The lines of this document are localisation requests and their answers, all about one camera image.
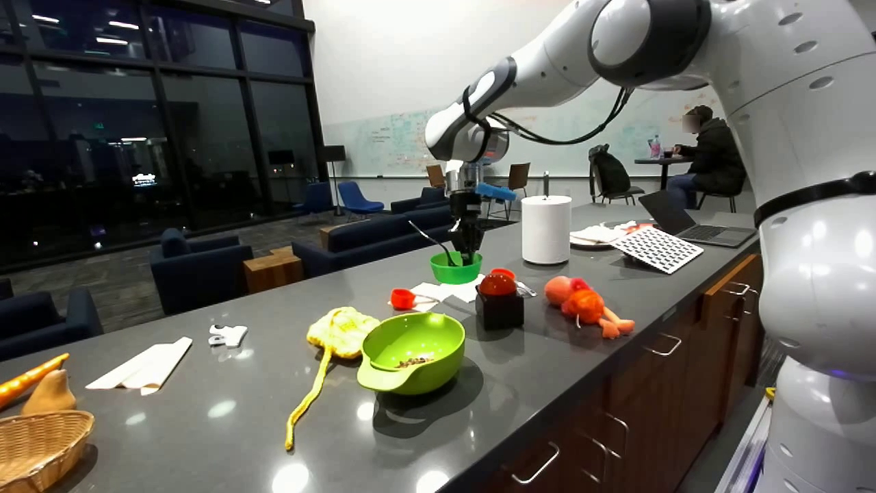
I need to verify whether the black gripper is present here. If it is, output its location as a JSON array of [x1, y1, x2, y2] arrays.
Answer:
[[444, 159, 487, 267]]

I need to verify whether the small green bowl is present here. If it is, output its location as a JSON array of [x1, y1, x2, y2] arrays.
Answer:
[[426, 248, 484, 287]]

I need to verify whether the large green bowl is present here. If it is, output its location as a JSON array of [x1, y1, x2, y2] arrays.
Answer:
[[357, 310, 469, 398]]

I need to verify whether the red tomato toy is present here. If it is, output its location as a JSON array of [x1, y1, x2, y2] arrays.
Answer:
[[477, 265, 536, 302]]

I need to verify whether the white paper sheet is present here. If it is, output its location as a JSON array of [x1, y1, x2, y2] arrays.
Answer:
[[407, 277, 484, 310]]

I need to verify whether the black square box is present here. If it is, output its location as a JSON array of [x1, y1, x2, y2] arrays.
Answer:
[[473, 287, 528, 332]]

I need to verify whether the white paper towel roll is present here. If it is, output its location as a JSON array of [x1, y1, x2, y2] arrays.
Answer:
[[521, 191, 576, 267]]

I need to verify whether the small red measuring spoon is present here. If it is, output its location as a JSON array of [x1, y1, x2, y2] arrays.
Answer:
[[385, 285, 433, 311]]

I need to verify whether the wooden chair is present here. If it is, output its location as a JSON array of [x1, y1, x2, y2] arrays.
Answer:
[[505, 161, 533, 200]]

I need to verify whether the long dark blue sofa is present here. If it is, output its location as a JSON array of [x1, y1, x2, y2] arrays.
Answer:
[[291, 200, 458, 278]]

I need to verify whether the blue lounge chair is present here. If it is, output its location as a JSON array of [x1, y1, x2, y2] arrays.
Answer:
[[336, 178, 385, 215]]

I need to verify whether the white plate stack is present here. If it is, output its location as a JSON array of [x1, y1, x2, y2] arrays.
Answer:
[[566, 220, 640, 252]]

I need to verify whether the orange pink plush toy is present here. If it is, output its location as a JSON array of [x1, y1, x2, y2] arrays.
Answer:
[[541, 273, 639, 341]]

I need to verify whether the yellow plush with long tail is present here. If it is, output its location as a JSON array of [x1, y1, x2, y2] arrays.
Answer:
[[283, 303, 384, 455]]

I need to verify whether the black backpack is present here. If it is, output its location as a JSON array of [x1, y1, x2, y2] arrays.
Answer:
[[587, 141, 635, 203]]

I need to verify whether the white keyboard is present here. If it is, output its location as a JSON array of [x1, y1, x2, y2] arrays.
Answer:
[[613, 225, 706, 277]]

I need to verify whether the wooden side table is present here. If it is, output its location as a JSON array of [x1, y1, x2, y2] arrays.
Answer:
[[240, 243, 307, 296]]

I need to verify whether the dark round table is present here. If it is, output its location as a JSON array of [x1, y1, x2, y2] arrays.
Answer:
[[632, 154, 695, 191]]

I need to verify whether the dark laptop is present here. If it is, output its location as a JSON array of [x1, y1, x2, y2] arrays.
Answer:
[[635, 188, 758, 252]]

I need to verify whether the crumpled white wrapper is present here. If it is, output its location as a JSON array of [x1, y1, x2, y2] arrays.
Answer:
[[205, 319, 249, 350]]

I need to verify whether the seated person in dark jacket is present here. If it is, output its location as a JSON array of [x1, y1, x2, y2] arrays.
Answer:
[[665, 104, 751, 210]]

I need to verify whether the dark blue armchair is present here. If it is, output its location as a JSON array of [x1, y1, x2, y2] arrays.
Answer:
[[147, 228, 255, 314]]

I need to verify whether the tan cone shaped piece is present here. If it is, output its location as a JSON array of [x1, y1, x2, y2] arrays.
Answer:
[[20, 363, 82, 415]]

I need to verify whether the yellow stick toy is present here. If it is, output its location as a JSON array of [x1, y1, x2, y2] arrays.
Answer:
[[0, 350, 71, 410]]

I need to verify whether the wicker basket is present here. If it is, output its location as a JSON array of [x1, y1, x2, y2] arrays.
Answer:
[[0, 406, 95, 493]]

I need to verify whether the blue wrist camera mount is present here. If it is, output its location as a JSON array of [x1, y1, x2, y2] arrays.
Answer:
[[477, 178, 521, 207]]

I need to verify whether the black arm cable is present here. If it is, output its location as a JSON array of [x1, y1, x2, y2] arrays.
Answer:
[[489, 85, 639, 148]]

